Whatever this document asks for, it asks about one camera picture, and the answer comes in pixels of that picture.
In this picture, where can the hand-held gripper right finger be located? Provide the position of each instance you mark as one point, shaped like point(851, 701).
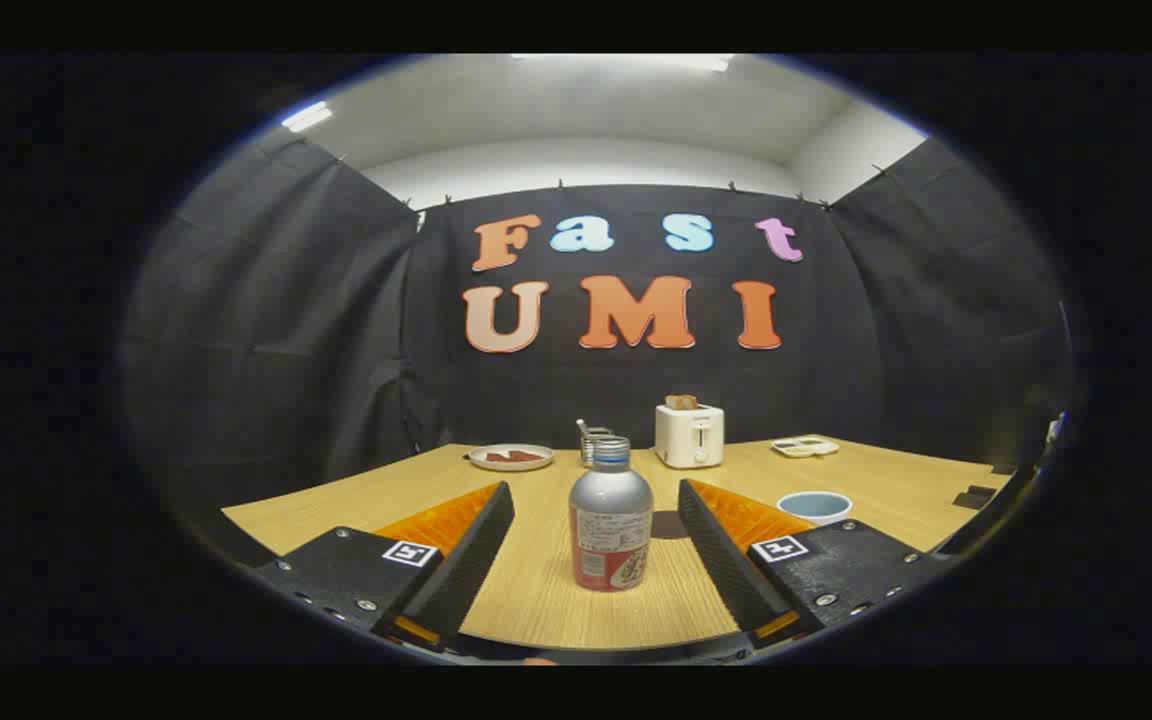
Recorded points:
point(726, 560)

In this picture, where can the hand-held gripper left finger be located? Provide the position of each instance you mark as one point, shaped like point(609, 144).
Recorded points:
point(466, 560)

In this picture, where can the dark brown round coaster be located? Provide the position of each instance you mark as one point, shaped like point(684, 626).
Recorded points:
point(668, 526)

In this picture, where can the white cup blue inside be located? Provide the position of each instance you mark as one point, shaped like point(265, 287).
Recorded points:
point(816, 507)

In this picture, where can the silver juice bottle red label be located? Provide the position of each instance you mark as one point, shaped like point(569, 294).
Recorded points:
point(611, 520)

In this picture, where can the wooden table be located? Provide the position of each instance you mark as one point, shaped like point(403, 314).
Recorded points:
point(546, 600)

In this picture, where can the white round plate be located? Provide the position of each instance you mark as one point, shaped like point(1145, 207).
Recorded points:
point(481, 462)

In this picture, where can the brown food slices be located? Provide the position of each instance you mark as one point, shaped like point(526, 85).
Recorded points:
point(514, 457)

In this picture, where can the white toaster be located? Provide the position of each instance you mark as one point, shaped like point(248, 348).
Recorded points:
point(688, 440)

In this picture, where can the white compartment tray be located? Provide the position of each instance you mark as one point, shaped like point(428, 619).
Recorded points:
point(804, 448)

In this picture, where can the toast slice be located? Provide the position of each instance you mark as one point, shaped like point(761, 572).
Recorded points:
point(681, 402)

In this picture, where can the black table clamp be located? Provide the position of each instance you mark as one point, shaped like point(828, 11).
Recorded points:
point(974, 497)

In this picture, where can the ceiling light strip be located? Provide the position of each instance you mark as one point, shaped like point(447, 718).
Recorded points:
point(306, 117)

